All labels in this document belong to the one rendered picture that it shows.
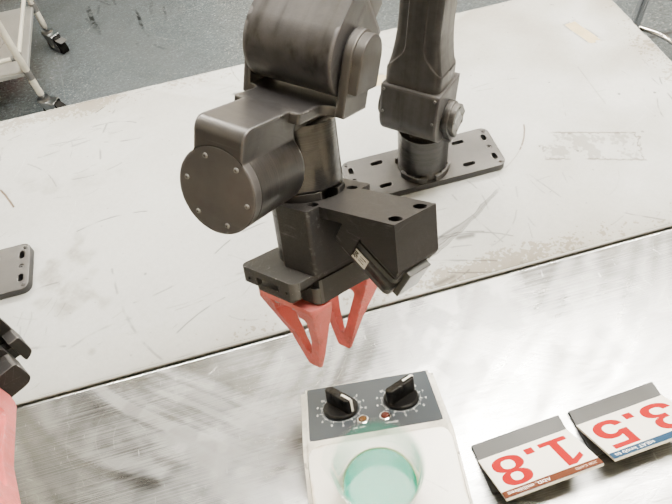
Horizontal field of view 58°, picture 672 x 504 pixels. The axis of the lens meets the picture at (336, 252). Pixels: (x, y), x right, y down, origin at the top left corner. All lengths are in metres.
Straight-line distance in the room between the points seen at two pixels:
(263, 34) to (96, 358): 0.43
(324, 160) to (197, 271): 0.34
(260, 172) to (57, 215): 0.53
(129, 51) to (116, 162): 1.91
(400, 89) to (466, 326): 0.26
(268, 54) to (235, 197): 0.10
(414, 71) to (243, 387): 0.37
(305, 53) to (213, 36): 2.34
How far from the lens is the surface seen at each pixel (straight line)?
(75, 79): 2.74
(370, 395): 0.58
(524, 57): 0.97
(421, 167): 0.75
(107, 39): 2.90
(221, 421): 0.64
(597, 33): 1.04
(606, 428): 0.62
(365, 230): 0.39
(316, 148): 0.42
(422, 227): 0.40
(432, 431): 0.52
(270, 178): 0.37
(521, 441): 0.61
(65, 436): 0.69
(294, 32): 0.40
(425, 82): 0.65
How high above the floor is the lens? 1.48
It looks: 54 degrees down
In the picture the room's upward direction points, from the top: 9 degrees counter-clockwise
